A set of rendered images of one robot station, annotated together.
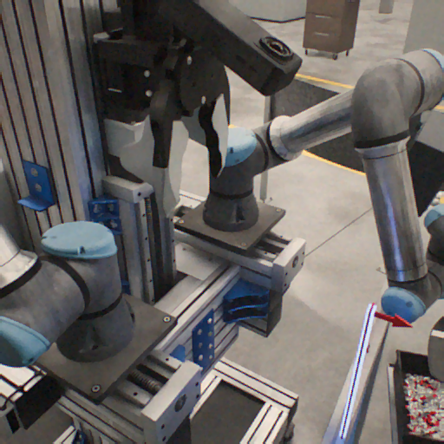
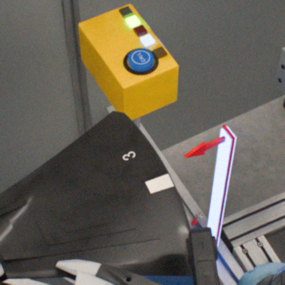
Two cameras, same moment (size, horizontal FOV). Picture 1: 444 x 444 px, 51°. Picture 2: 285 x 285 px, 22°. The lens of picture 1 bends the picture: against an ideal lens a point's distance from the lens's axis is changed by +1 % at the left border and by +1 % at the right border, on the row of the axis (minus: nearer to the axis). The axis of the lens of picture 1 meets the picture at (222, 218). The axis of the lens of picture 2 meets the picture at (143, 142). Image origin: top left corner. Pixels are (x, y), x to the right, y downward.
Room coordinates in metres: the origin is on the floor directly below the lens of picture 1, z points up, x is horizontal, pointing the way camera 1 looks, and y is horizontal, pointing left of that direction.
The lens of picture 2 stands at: (0.74, -0.75, 1.92)
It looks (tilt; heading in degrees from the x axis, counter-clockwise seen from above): 54 degrees down; 122
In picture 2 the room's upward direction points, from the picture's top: straight up
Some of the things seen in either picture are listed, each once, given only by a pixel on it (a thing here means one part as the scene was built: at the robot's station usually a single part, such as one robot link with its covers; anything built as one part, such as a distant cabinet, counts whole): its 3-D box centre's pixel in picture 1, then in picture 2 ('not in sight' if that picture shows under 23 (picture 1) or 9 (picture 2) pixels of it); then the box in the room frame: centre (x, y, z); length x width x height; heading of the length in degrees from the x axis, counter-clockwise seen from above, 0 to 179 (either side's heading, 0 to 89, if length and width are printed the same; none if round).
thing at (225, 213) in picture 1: (231, 199); not in sight; (1.06, -0.02, 1.09); 0.15 x 0.15 x 0.10
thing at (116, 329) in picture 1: (93, 311); not in sight; (0.64, 0.24, 1.09); 0.15 x 0.15 x 0.10
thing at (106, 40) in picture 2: not in sight; (127, 64); (0.29, -0.08, 1.02); 0.16 x 0.10 x 0.11; 151
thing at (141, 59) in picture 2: not in sight; (141, 60); (0.33, -0.10, 1.08); 0.04 x 0.04 x 0.02
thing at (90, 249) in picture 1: (80, 264); not in sight; (0.63, 0.25, 1.20); 0.13 x 0.12 x 0.14; 157
